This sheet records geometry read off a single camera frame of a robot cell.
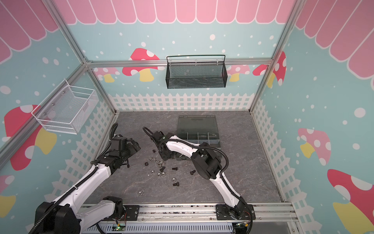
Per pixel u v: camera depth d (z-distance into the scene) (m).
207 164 0.55
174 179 0.85
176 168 0.89
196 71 0.94
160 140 0.70
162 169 0.89
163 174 0.87
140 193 0.80
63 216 0.39
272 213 0.76
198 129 1.09
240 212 0.64
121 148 0.66
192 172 0.87
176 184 0.83
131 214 0.75
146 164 0.92
